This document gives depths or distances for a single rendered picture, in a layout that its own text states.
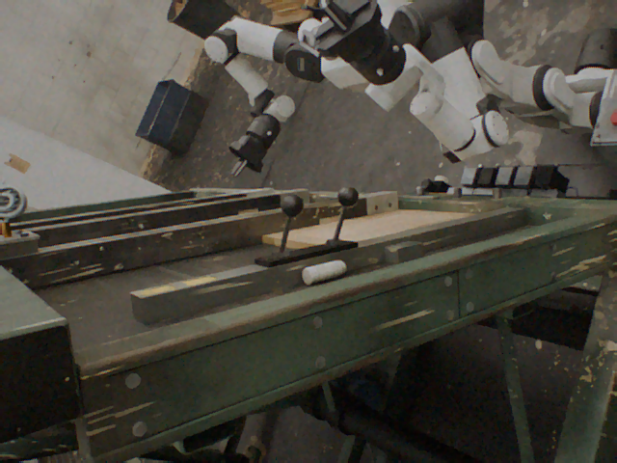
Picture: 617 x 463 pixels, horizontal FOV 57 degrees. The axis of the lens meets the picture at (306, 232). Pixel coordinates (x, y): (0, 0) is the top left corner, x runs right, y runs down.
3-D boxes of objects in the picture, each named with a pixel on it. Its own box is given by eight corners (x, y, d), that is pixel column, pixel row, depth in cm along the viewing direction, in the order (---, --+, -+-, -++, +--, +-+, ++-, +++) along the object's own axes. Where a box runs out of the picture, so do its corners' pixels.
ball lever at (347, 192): (346, 253, 106) (365, 191, 99) (330, 257, 104) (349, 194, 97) (334, 241, 109) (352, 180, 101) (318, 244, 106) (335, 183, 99)
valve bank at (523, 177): (606, 183, 158) (565, 146, 145) (593, 231, 156) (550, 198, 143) (462, 182, 199) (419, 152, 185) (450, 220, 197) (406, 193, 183)
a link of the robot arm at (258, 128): (251, 173, 180) (270, 144, 184) (266, 173, 173) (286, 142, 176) (222, 148, 174) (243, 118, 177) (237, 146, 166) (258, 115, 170)
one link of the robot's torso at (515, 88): (522, 77, 196) (432, 37, 168) (571, 69, 182) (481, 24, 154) (517, 121, 196) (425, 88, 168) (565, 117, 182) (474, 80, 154)
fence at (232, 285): (525, 224, 137) (524, 207, 136) (145, 324, 83) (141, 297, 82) (507, 223, 141) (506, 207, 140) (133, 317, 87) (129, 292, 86)
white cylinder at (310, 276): (312, 286, 96) (348, 277, 101) (310, 269, 96) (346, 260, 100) (302, 284, 98) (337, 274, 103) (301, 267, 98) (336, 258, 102)
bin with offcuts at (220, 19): (257, 10, 556) (201, -32, 518) (235, 57, 554) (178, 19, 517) (235, 14, 598) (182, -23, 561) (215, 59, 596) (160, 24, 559)
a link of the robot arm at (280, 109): (269, 142, 182) (287, 115, 186) (282, 135, 173) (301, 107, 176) (241, 120, 179) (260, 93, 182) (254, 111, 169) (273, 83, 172)
